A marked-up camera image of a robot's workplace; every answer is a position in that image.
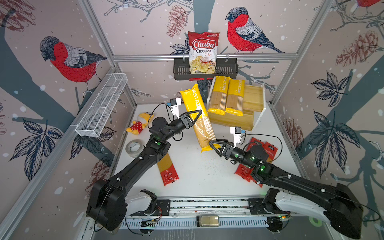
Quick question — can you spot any Chuba cassava chips bag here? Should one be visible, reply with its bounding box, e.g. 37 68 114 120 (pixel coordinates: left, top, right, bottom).
188 32 220 74

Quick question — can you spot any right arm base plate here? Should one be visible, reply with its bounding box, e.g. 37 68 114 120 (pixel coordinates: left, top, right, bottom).
248 199 290 216

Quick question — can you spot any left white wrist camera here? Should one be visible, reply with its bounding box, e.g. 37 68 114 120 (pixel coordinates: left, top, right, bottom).
168 98 182 118

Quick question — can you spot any black wire hanging basket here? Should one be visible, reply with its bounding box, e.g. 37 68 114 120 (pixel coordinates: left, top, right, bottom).
173 57 239 81

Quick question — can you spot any red pasta bag right outer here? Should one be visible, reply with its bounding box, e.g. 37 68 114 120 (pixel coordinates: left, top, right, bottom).
245 138 278 186

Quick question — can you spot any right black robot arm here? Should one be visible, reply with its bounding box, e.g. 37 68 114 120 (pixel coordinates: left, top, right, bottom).
209 140 363 240

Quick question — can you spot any wooden two-tier shelf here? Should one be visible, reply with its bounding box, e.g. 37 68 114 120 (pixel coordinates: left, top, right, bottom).
207 77 266 131

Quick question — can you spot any yellow plush toy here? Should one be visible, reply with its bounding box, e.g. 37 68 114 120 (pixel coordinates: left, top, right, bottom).
126 112 153 135

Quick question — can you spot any red pasta bag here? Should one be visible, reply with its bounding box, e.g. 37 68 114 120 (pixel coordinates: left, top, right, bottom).
245 138 278 186
157 153 179 186
235 138 264 187

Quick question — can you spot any clear tape roll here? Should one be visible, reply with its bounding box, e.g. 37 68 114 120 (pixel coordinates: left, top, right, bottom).
126 140 144 158

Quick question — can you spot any green tape roll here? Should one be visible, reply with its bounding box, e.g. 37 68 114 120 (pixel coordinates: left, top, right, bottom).
309 217 323 228

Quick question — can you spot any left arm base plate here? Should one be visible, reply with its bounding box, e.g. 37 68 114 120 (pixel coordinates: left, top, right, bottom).
130 200 171 217

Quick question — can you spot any red pasta bag right inner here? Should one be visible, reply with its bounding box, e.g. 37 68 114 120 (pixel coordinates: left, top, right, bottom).
235 138 264 187

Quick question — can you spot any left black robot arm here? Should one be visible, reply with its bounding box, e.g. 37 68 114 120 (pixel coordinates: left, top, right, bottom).
87 110 203 231

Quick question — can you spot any white wire mesh basket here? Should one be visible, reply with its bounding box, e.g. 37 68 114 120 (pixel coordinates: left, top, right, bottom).
75 73 128 138

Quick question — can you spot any yellow pasta bag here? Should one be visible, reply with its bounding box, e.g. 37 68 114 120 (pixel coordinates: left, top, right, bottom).
225 79 245 117
181 84 216 152
208 76 231 116

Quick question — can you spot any metallic box on rail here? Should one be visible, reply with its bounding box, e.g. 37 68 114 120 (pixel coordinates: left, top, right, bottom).
197 215 220 228

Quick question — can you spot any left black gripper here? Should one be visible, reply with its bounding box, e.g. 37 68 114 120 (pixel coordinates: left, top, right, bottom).
162 110 201 143

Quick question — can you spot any red pasta bag left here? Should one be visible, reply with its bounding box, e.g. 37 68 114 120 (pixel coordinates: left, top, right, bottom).
157 153 179 186

